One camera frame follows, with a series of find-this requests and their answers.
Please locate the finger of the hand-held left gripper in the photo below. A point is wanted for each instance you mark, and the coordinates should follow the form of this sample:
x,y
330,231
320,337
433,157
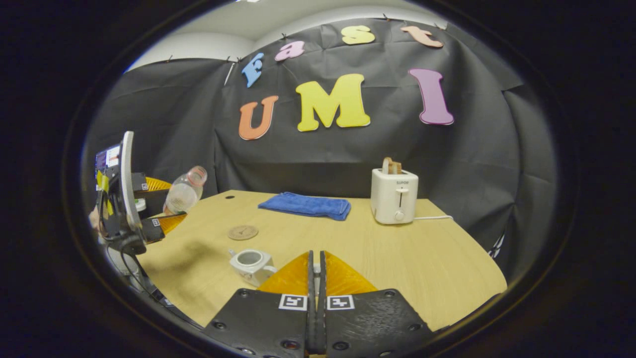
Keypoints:
x,y
146,185
159,224

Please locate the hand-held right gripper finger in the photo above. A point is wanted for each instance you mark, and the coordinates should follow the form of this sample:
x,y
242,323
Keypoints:
x,y
310,278
322,283

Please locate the white teacup lid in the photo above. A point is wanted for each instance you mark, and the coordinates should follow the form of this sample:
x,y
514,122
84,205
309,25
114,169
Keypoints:
x,y
316,271

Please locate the clear plastic water bottle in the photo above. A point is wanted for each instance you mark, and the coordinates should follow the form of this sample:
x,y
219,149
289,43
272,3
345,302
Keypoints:
x,y
183,194

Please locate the white teacup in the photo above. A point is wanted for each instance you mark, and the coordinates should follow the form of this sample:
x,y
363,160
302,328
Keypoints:
x,y
248,271

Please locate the round wooden coaster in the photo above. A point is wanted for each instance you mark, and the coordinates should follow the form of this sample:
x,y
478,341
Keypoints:
x,y
243,232

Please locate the computer monitor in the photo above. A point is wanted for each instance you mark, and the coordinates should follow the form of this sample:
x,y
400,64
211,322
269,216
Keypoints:
x,y
108,158

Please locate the blue towel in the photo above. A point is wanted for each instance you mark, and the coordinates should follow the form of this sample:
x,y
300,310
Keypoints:
x,y
305,205

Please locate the white toaster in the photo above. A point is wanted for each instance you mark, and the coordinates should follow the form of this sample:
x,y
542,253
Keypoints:
x,y
390,199

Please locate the black backdrop cloth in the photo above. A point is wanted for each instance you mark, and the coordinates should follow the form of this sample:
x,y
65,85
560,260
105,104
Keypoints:
x,y
348,154

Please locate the toast slice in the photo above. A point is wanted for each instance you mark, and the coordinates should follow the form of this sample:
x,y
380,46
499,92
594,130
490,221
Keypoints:
x,y
391,166

